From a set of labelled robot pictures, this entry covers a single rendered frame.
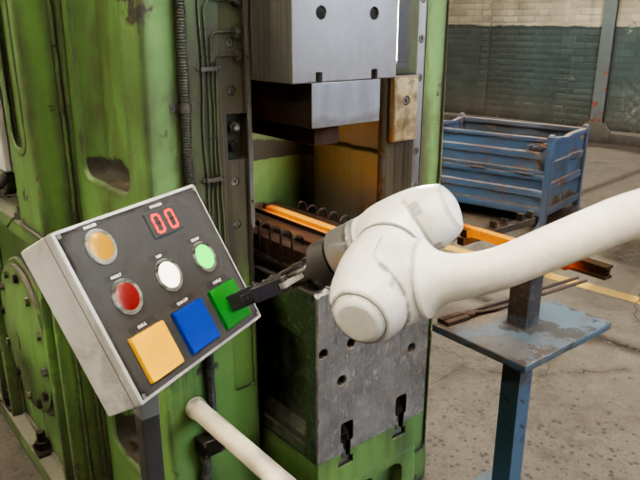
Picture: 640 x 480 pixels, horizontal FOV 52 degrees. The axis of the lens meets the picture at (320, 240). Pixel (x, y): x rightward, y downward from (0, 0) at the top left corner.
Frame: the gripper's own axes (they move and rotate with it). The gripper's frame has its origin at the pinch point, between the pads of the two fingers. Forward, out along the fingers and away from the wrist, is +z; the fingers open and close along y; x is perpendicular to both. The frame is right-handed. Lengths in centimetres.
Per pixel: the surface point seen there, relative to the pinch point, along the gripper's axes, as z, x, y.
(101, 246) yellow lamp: 3.8, 18.1, -20.2
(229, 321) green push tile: 3.5, -2.4, -2.9
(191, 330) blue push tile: 3.5, -0.2, -12.0
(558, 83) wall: 56, -3, 866
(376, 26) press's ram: -25, 37, 52
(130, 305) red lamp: 3.8, 8.2, -20.6
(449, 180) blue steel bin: 104, -28, 430
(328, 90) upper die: -14, 29, 39
